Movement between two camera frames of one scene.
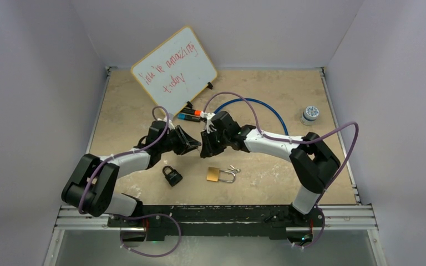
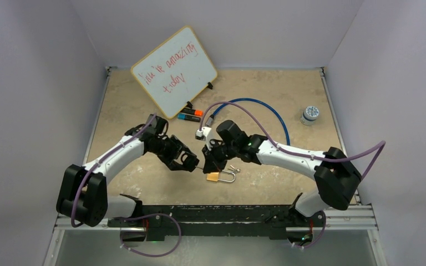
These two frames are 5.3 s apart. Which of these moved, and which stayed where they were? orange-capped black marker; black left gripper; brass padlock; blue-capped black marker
Moved: black left gripper
Stayed: orange-capped black marker; blue-capped black marker; brass padlock
